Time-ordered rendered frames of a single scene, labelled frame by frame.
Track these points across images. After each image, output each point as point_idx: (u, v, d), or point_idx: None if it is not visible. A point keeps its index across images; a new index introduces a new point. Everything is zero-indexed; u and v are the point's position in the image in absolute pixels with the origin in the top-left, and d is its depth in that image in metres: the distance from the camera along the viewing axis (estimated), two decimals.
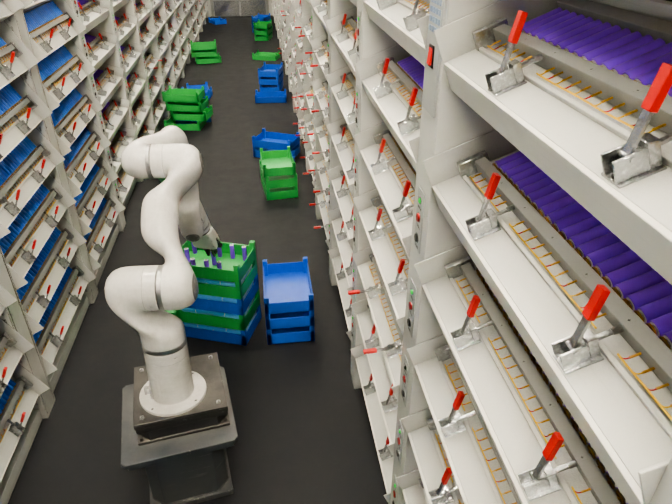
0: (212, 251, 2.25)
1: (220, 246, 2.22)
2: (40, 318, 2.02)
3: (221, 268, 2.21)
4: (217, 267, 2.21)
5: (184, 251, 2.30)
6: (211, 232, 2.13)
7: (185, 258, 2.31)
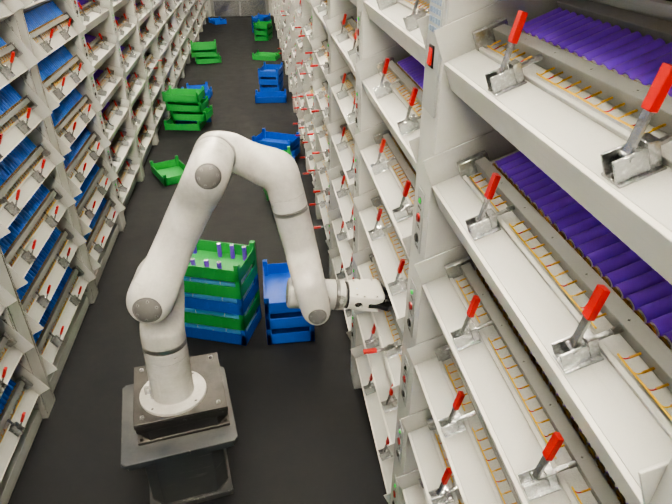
0: None
1: (381, 286, 1.61)
2: (40, 318, 2.02)
3: (221, 268, 2.21)
4: (217, 267, 2.21)
5: None
6: None
7: None
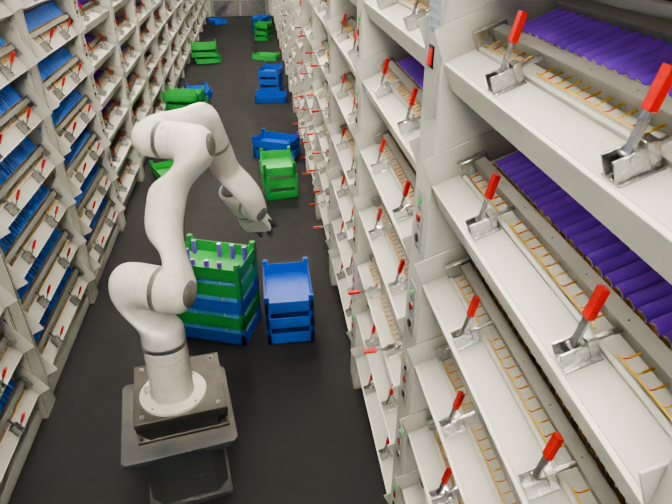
0: (268, 231, 2.09)
1: (275, 225, 2.06)
2: (40, 318, 2.02)
3: (221, 268, 2.21)
4: (217, 267, 2.21)
5: None
6: None
7: None
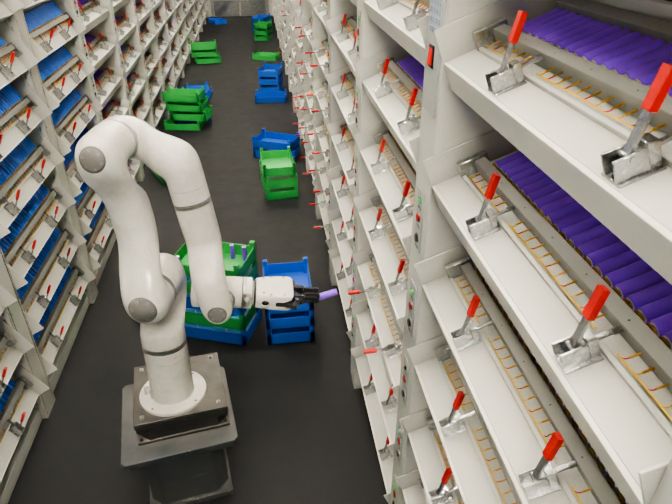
0: (308, 291, 1.52)
1: (295, 284, 1.55)
2: (40, 318, 2.02)
3: None
4: None
5: (321, 299, 1.52)
6: None
7: (330, 295, 1.52)
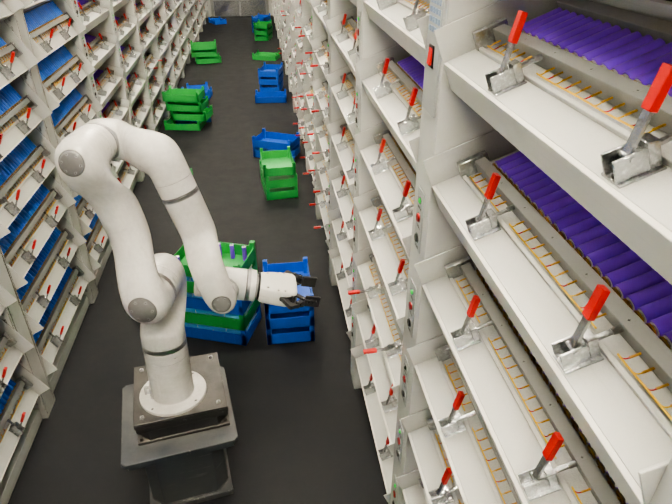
0: (308, 301, 1.48)
1: (294, 307, 1.43)
2: (40, 318, 2.02)
3: None
4: None
5: None
6: (261, 298, 1.45)
7: None
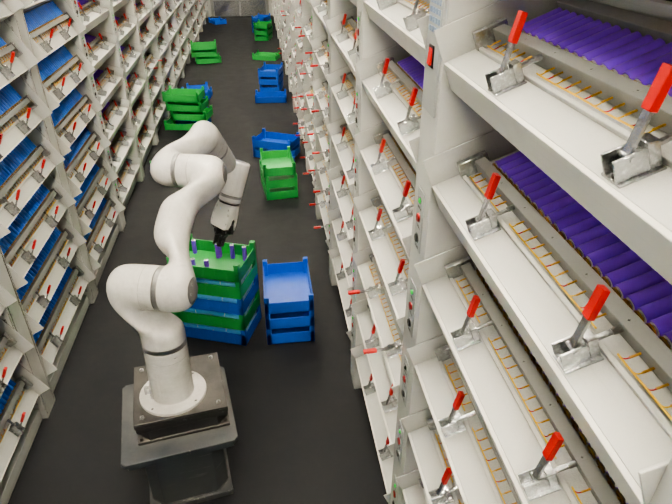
0: (220, 239, 2.15)
1: (229, 234, 2.12)
2: (40, 318, 2.02)
3: (219, 250, 2.17)
4: (215, 249, 2.16)
5: None
6: (234, 208, 2.10)
7: None
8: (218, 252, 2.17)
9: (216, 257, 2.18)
